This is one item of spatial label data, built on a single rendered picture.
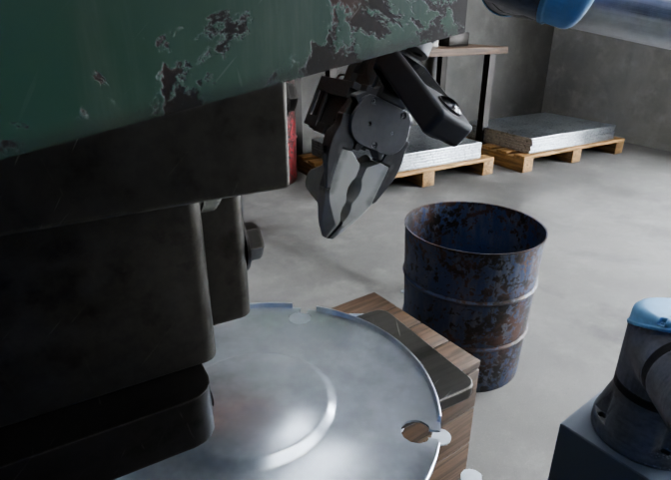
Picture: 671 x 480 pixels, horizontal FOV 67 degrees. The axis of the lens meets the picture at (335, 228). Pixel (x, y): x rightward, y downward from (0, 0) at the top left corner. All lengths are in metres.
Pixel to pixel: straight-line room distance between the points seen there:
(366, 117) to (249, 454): 0.30
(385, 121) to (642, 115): 4.85
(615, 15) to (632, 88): 4.66
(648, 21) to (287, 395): 0.55
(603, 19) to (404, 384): 0.46
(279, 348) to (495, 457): 1.09
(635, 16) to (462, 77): 4.34
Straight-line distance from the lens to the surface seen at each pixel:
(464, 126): 0.45
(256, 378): 0.44
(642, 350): 0.85
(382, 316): 0.53
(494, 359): 1.63
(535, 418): 1.65
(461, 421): 1.29
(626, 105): 5.37
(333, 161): 0.48
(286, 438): 0.39
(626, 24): 0.69
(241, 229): 0.29
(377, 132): 0.49
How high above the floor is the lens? 1.06
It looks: 23 degrees down
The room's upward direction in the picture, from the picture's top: straight up
